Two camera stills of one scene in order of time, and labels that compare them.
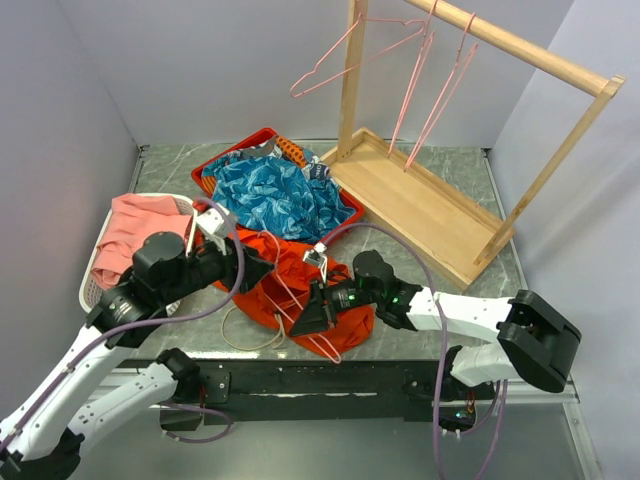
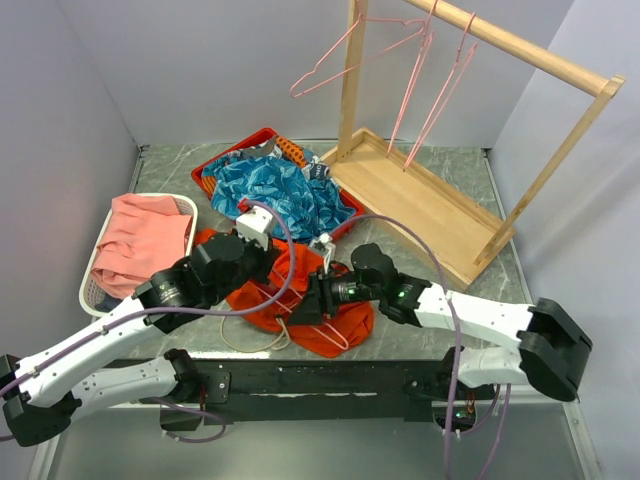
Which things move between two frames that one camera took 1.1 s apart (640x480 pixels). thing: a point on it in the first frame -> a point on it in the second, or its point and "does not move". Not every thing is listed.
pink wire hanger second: x=425 y=49 does not move
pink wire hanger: x=328 y=352 -> x=290 y=311
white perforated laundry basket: x=90 y=295 does not move
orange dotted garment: x=295 y=153 does not move
